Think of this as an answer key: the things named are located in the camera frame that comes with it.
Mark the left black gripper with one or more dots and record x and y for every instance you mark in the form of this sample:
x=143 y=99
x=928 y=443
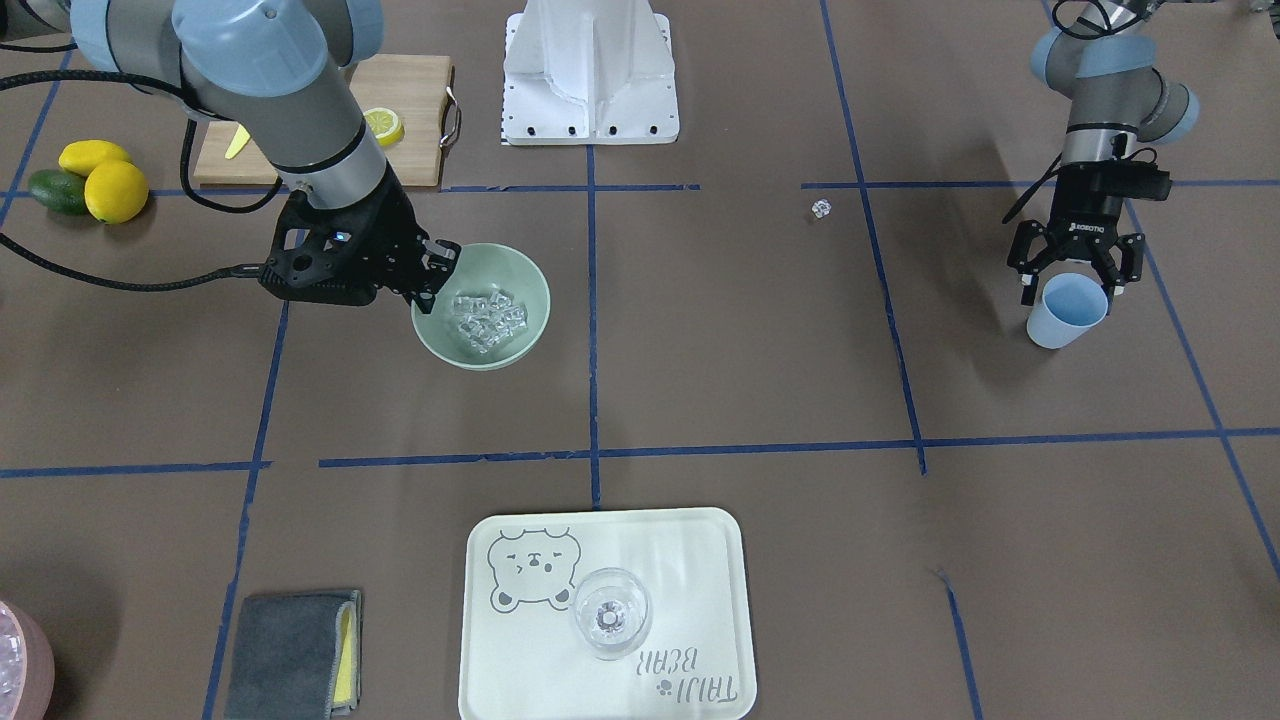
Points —
x=1079 y=222

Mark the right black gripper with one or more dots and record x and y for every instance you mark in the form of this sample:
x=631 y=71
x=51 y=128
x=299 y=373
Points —
x=393 y=238

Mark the light blue cup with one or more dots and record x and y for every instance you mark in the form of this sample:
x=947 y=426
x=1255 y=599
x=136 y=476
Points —
x=1069 y=306

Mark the green bowl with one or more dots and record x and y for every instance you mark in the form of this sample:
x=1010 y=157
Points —
x=490 y=313

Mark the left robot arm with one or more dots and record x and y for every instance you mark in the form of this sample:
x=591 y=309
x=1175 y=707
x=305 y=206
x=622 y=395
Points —
x=1121 y=105

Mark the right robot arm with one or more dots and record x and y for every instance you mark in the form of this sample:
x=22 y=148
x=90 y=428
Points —
x=276 y=67

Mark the pink bowl with ice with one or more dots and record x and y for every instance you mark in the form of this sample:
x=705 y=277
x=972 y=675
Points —
x=27 y=666

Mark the half lemon slice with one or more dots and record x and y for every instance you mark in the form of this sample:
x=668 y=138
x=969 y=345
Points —
x=385 y=124

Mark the yellow plastic knife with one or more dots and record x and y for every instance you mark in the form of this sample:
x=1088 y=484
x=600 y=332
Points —
x=238 y=142

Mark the yellow lemon front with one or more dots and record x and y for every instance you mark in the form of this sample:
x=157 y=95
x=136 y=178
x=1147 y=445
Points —
x=116 y=192

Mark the yellow lemon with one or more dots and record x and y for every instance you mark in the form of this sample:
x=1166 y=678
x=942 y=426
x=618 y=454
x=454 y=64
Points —
x=116 y=192
x=83 y=156

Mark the yellow lemon back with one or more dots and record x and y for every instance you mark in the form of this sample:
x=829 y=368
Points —
x=83 y=156

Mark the wine glass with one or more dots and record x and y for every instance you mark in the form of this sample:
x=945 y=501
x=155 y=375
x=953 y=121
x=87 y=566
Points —
x=612 y=610

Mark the green lime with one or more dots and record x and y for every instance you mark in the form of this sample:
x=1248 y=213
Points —
x=59 y=191

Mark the white bear tray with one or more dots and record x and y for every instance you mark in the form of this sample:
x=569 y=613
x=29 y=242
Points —
x=521 y=658

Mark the grey yellow cloth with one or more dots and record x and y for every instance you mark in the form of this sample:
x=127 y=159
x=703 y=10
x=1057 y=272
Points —
x=297 y=656

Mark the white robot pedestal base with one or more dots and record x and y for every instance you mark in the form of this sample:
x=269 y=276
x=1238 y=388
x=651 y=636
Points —
x=589 y=73

